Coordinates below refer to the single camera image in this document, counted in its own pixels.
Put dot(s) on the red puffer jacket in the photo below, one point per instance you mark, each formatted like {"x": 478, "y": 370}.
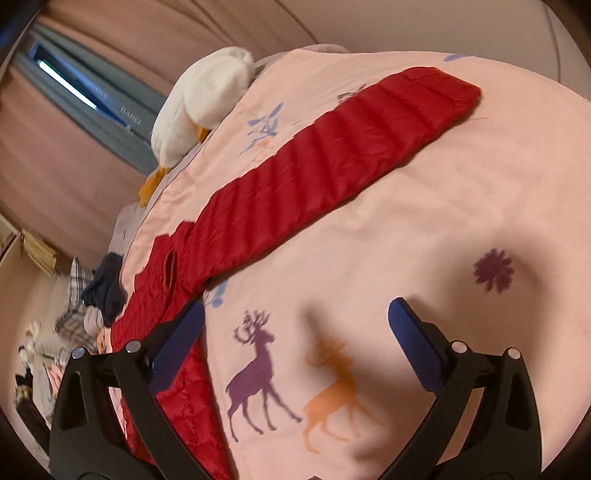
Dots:
{"x": 323, "y": 157}

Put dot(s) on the small orange plush toy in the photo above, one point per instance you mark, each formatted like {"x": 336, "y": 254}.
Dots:
{"x": 100, "y": 342}

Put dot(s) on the blue-grey curtain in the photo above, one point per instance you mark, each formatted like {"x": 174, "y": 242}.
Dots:
{"x": 131, "y": 147}

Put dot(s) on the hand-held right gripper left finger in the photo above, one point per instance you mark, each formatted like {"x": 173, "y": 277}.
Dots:
{"x": 178, "y": 344}

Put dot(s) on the white plush duck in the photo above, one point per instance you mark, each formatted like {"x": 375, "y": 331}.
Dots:
{"x": 198, "y": 106}

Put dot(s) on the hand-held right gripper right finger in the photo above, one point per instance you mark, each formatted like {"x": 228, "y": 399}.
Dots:
{"x": 413, "y": 344}

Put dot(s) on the navy blue cloth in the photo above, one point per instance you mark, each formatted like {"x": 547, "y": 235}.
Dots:
{"x": 108, "y": 286}

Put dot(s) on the hanging beige paper bags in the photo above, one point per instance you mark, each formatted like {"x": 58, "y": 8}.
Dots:
{"x": 39, "y": 251}

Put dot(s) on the pink folded clothes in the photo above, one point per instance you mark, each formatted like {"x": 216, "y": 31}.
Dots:
{"x": 53, "y": 371}

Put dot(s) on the grey plaid pillow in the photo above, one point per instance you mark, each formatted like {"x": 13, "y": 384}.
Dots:
{"x": 69, "y": 332}
{"x": 79, "y": 277}

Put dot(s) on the small white stuffed toys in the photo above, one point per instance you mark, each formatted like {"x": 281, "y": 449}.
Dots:
{"x": 28, "y": 339}

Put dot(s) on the pink deer print blanket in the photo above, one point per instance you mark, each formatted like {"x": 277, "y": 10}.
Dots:
{"x": 415, "y": 230}

